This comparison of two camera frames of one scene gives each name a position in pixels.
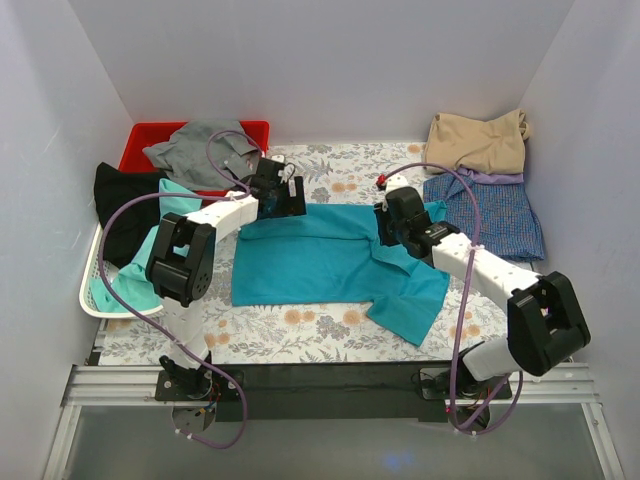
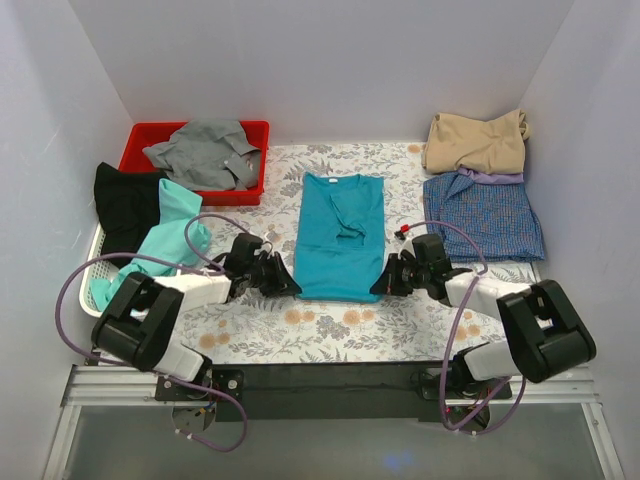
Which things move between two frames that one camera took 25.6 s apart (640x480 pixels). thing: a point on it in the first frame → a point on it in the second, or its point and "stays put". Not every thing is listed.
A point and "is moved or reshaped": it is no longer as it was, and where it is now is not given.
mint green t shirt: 132,287 stays put
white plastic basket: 92,271 stays put
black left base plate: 222,387 stays put
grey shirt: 188,160 stays put
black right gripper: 385,230 → 398,277
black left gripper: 293,197 → 273,278
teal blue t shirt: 335,254 is moved or reshaped
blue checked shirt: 508,227 stays put
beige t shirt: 496,146 stays put
